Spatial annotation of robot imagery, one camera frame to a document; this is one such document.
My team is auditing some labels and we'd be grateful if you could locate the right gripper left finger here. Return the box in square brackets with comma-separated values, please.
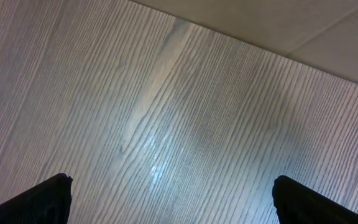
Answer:
[0, 173, 73, 224]

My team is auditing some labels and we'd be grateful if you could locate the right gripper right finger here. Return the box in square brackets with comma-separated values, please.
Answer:
[272, 175, 358, 224]

